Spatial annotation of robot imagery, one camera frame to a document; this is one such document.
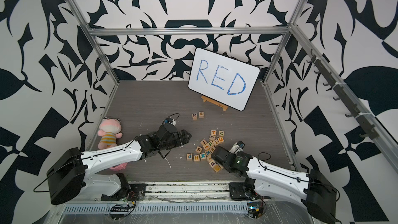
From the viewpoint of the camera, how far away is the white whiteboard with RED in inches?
35.8

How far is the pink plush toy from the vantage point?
85 cm

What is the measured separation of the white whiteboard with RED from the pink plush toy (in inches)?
20.6
